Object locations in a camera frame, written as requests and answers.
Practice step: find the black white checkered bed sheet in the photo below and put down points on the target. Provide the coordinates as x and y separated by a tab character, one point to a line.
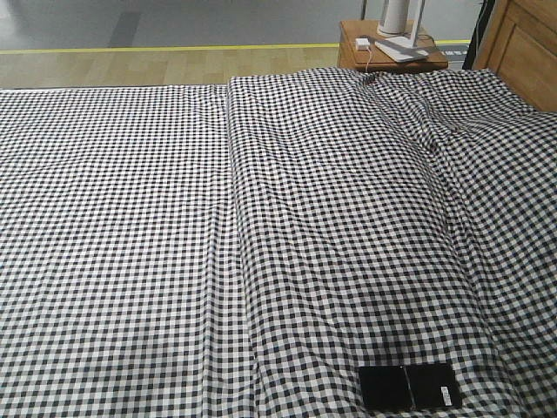
241	250

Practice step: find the wooden nightstand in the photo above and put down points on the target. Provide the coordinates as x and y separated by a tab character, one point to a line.
361	61

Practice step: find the white charger adapter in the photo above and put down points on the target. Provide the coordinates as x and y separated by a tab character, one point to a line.
362	44

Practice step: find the white lamp base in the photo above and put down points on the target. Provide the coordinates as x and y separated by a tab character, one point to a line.
401	49

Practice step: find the white cylindrical device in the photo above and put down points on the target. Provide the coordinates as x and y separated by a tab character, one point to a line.
393	18

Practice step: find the wooden headboard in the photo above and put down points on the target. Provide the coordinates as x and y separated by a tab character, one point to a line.
519	46

